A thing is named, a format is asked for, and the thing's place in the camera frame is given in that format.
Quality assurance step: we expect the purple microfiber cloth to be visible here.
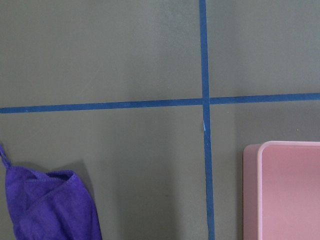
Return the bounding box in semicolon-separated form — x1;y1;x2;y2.
0;149;102;240

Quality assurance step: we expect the pink plastic bin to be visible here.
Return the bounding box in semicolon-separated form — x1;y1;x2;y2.
242;141;320;240

